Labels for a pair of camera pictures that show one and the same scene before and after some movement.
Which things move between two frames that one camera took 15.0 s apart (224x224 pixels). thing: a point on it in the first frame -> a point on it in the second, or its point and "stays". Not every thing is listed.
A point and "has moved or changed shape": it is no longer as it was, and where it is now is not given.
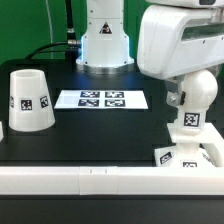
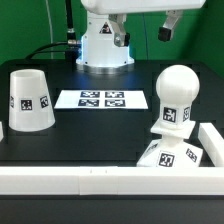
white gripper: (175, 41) -> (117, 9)
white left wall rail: (1, 132) stays
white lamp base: (204, 149) has moved or changed shape
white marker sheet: (105, 99) stays
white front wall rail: (111, 180) stays
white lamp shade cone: (30, 105) stays
